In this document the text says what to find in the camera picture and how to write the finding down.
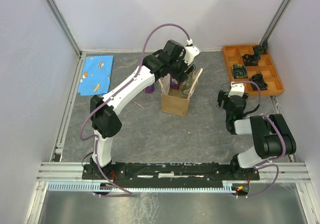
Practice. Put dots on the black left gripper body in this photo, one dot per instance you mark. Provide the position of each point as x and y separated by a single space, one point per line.
178 67

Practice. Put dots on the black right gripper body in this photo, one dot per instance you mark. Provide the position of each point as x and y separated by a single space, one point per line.
245 96

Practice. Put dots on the purple soda can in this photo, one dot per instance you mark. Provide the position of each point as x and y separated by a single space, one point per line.
174 84
149 89

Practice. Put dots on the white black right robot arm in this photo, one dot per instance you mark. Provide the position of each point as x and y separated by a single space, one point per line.
272 138

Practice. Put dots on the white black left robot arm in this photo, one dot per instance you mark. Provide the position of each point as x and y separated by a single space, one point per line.
174 59

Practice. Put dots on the blue green rolled sock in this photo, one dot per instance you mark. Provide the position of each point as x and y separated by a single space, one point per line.
239 71

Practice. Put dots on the orange wooden compartment tray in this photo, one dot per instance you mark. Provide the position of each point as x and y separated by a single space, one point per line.
233 56

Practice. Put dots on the black rolled sock upper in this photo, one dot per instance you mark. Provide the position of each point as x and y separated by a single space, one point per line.
253 60

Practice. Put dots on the dark rolled sock top corner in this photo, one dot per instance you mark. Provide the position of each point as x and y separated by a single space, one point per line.
264 45

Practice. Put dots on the blue cartoon print cloth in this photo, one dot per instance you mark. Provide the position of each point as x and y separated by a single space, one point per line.
96 75

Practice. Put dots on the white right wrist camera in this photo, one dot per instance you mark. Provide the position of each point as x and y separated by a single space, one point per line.
236 89

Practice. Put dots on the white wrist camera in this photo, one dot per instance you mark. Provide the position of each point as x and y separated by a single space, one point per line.
191 51
236 89

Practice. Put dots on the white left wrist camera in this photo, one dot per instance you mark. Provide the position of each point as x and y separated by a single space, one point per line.
191 51

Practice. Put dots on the aluminium frame rail front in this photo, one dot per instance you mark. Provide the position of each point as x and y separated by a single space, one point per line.
294 172

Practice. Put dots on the aluminium frame rail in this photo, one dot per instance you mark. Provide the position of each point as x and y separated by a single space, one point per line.
58 145
294 172

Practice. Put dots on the aluminium frame post right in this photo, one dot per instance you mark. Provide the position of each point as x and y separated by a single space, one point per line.
275 20

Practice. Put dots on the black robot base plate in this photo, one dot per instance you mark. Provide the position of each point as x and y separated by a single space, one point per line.
177 175

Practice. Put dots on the aluminium frame rail left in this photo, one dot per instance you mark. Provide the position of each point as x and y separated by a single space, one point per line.
58 145

